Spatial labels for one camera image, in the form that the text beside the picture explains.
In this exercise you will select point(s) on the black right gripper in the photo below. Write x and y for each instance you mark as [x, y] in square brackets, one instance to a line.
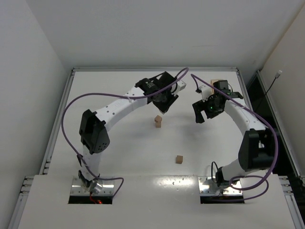
[200, 108]

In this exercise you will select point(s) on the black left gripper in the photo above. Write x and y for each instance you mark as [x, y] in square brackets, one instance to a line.
[165, 98]

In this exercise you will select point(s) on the lone wooden cube block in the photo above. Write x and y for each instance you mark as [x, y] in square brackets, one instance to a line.
[179, 159]

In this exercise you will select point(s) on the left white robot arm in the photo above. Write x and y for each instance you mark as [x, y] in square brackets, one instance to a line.
[161, 90]

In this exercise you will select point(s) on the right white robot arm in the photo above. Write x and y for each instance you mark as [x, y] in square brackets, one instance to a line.
[259, 148]

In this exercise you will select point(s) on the translucent orange plastic holder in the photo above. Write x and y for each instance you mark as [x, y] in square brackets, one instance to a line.
[214, 83]

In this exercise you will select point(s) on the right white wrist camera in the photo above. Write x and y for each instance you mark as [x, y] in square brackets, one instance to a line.
[204, 91]

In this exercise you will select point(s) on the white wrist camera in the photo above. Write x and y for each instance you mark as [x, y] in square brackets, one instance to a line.
[179, 86]
[204, 91]

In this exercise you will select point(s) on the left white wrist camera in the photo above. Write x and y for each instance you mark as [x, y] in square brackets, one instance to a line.
[179, 86]

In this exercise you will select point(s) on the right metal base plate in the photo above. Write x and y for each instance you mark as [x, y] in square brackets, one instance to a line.
[208, 188]

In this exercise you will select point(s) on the metal base plate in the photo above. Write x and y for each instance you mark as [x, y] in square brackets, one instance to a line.
[96, 188]
[208, 188]

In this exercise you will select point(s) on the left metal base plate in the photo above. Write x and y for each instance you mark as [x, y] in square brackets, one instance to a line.
[96, 188]

